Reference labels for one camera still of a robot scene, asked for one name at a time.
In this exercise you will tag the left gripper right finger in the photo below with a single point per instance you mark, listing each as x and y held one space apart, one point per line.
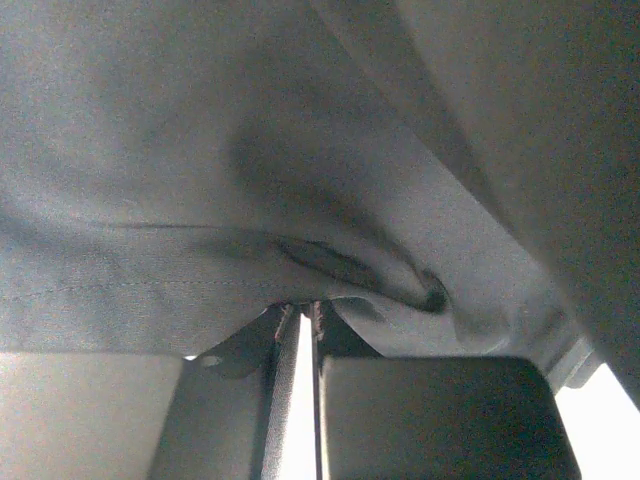
443 417

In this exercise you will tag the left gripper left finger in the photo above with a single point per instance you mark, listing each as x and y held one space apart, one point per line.
229 411

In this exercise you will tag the black shorts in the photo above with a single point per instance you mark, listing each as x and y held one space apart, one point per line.
455 177

